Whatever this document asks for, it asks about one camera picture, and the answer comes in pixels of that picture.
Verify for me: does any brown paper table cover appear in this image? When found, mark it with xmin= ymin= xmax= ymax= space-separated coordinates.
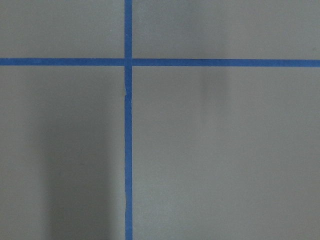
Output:
xmin=0 ymin=0 xmax=320 ymax=240

